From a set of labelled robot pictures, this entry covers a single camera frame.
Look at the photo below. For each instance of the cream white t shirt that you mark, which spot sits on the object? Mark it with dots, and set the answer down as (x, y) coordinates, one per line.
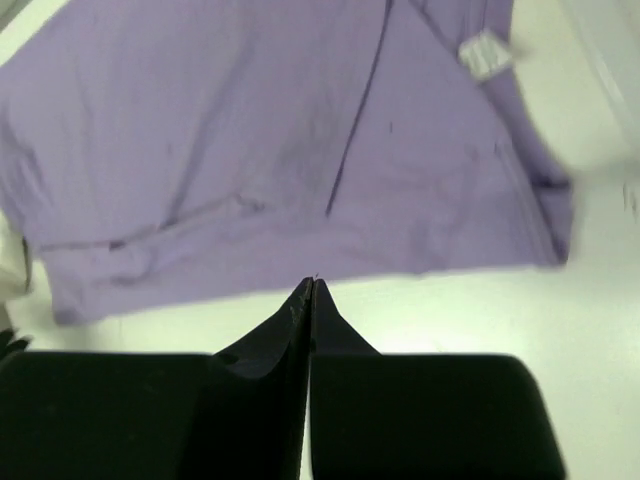
(16, 263)

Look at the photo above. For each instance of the lavender t shirt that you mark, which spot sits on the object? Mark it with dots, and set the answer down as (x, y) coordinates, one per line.
(159, 152)

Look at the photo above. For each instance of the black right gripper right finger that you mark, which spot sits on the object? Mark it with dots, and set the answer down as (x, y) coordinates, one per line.
(421, 416)

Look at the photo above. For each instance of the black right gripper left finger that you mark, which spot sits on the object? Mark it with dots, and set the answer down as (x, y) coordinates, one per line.
(235, 414)

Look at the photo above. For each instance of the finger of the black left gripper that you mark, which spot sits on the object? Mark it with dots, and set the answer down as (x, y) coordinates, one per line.
(11, 343)

